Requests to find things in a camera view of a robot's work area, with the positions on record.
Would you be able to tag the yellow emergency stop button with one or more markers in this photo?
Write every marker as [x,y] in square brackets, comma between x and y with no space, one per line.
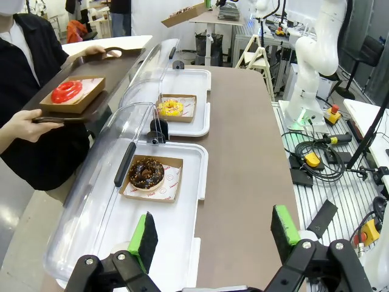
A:
[332,114]

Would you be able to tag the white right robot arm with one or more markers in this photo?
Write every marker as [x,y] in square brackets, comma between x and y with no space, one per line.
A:
[319,51]

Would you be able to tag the black rectangular block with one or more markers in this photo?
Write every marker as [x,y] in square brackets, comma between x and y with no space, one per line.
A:
[322,219]

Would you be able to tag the black power brick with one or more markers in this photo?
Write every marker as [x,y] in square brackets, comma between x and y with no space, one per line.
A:
[301,178]

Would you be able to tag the stacked grey trays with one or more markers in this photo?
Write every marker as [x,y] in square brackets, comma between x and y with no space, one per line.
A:
[228,13]

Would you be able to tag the yellow emergency stop box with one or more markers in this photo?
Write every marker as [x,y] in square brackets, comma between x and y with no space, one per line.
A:
[368,232]

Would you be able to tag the person's right forearm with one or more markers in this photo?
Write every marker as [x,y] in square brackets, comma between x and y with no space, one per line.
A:
[5,140]

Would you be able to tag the clear hinged tray lid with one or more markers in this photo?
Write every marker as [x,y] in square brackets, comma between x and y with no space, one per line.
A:
[91,194]
[146,70]

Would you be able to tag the white step ladder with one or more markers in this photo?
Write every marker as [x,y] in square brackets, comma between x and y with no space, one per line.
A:
[256,57]

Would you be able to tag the beige standing desk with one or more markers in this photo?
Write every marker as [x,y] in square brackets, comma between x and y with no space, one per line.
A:
[212,19]

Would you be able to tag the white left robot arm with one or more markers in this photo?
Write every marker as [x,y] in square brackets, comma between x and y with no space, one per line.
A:
[380,267]

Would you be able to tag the chocolate donut orange sprinkles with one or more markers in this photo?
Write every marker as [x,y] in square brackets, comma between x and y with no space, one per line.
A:
[136,176]

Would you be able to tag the red glazed donut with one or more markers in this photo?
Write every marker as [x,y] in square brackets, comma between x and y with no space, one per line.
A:
[60,92]

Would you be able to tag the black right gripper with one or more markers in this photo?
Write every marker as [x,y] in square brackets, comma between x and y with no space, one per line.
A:
[220,2]

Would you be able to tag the white display tray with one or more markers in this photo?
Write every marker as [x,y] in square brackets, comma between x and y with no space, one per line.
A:
[199,88]
[182,219]

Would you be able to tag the person's right hand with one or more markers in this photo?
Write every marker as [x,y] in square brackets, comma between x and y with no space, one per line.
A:
[30,124]

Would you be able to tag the dark brown serving tray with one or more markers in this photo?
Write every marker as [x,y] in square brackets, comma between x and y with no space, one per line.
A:
[100,68]

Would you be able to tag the white printed paper liner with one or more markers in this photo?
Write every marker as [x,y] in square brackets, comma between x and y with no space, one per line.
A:
[91,86]
[188,105]
[170,185]

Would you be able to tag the dark donut pink white sprinkles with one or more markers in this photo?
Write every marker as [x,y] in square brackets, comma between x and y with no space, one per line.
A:
[179,12]

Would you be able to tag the brown cardboard donut box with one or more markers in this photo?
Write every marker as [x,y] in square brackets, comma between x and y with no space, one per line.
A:
[185,118]
[185,17]
[76,107]
[177,164]

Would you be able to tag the black tripod pole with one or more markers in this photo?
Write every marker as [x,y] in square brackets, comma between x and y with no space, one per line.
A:
[367,134]

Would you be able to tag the large white table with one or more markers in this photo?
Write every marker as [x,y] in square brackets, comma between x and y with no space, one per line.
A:
[91,41]

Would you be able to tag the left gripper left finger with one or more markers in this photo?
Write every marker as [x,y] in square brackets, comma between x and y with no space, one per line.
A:
[143,243]

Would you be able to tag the yellow glazed sprinkled donut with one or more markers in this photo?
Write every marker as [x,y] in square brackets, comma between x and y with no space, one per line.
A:
[165,109]

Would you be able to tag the small white side table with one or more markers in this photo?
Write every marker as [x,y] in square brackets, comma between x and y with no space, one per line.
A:
[367,121]

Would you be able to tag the person in black shirt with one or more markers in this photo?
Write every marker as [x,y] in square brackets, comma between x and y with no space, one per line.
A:
[39,155]

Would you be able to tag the black waste bin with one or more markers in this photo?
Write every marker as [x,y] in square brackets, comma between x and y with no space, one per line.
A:
[201,48]

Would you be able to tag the person's left hand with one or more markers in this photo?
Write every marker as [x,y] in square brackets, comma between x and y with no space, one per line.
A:
[95,50]

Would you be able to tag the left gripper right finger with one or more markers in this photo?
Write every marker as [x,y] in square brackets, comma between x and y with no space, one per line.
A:
[285,231]

